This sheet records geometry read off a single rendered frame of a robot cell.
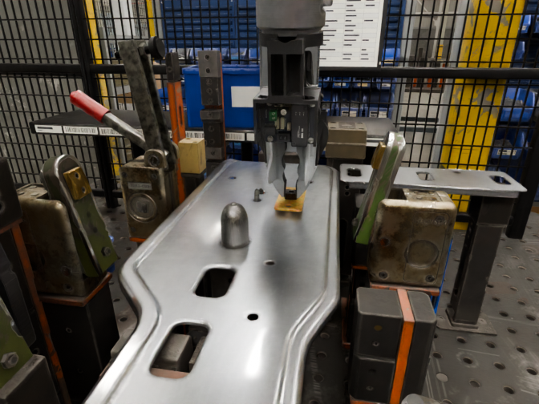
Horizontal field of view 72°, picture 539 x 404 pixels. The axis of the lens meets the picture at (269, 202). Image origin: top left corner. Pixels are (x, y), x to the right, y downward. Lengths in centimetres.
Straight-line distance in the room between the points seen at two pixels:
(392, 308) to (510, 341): 52
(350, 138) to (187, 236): 41
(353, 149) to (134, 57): 43
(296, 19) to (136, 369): 34
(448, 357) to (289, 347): 51
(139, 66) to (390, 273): 41
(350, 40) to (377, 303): 78
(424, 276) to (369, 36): 69
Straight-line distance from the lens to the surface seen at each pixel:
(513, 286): 104
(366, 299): 37
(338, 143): 75
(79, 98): 60
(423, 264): 50
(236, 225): 41
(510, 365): 81
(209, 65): 82
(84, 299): 47
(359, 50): 104
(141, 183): 57
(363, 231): 47
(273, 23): 42
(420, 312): 37
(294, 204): 51
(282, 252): 41
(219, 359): 30
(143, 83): 54
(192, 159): 62
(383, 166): 44
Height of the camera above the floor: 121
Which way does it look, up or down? 23 degrees down
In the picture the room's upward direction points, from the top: straight up
